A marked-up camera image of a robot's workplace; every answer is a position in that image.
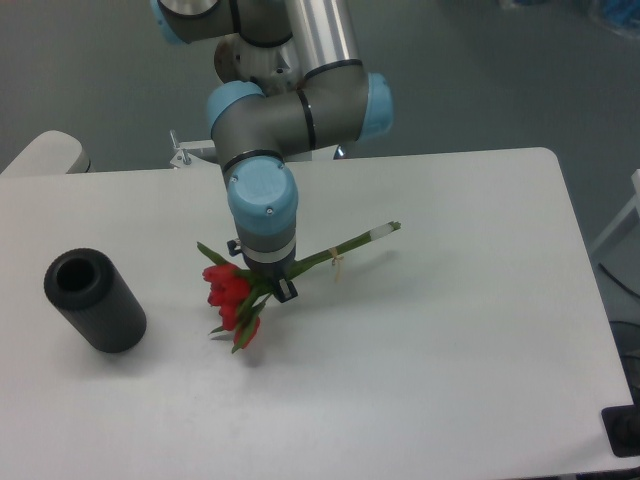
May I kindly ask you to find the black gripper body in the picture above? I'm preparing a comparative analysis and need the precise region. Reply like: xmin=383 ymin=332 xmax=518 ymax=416
xmin=227 ymin=238 xmax=296 ymax=283

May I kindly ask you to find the red tulip bouquet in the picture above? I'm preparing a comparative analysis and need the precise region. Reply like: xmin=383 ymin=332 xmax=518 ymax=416
xmin=197 ymin=221 xmax=401 ymax=352

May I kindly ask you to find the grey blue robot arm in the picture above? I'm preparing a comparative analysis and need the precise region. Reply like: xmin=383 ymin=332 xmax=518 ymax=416
xmin=151 ymin=1 xmax=394 ymax=302

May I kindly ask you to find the black cylindrical vase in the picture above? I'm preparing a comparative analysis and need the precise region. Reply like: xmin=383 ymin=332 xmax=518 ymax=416
xmin=43 ymin=248 xmax=147 ymax=353

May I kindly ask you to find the white chair seat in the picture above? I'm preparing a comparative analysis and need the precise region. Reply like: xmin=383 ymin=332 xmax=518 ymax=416
xmin=1 ymin=130 xmax=94 ymax=178

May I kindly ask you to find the black device at table edge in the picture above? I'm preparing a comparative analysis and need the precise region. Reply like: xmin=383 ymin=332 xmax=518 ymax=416
xmin=601 ymin=405 xmax=639 ymax=458

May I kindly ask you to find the blue clear plastic bag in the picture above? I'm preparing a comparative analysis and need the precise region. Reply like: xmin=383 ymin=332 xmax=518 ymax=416
xmin=589 ymin=0 xmax=639 ymax=38

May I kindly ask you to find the black floor cable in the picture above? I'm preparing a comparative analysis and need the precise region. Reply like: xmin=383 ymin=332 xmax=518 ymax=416
xmin=599 ymin=263 xmax=640 ymax=293

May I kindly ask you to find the white furniture frame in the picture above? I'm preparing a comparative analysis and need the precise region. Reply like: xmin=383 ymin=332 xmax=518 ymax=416
xmin=588 ymin=170 xmax=639 ymax=263

